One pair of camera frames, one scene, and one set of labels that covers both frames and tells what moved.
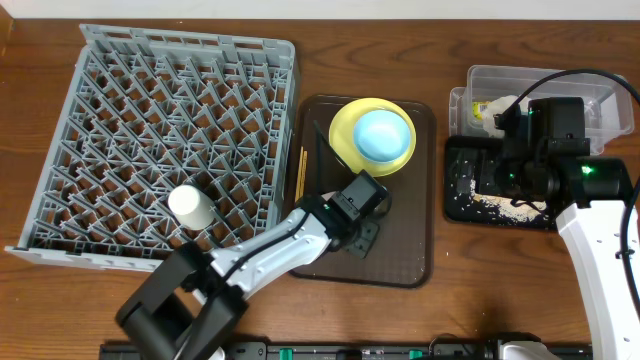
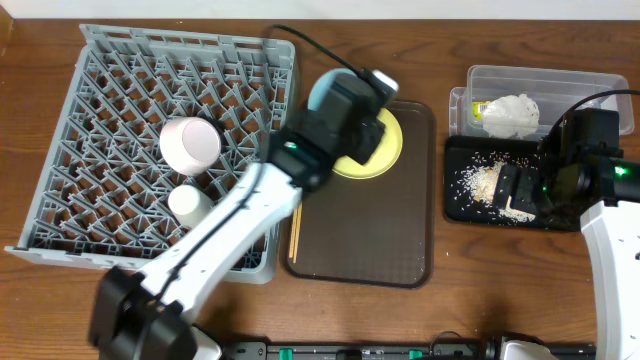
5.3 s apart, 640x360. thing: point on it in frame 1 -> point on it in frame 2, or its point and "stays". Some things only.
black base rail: [441, 349] stays
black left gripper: [364, 231] -> [370, 138]
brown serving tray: [404, 255] stays
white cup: [193, 210] stays
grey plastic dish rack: [145, 111] stays
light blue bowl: [382, 135] -> [322, 85]
